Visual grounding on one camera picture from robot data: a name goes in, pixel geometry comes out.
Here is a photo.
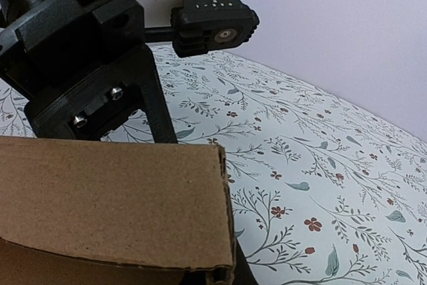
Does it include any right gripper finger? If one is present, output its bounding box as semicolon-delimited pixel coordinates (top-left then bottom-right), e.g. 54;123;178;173
232;239;258;285

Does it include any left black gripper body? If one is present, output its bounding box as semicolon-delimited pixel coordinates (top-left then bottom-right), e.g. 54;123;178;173
1;0;145;106

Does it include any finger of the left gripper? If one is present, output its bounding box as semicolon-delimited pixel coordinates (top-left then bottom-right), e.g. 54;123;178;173
116;44;177;144
25;77;140;140

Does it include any brown cardboard paper box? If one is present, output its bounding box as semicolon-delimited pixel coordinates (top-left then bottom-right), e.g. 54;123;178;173
1;137;236;284

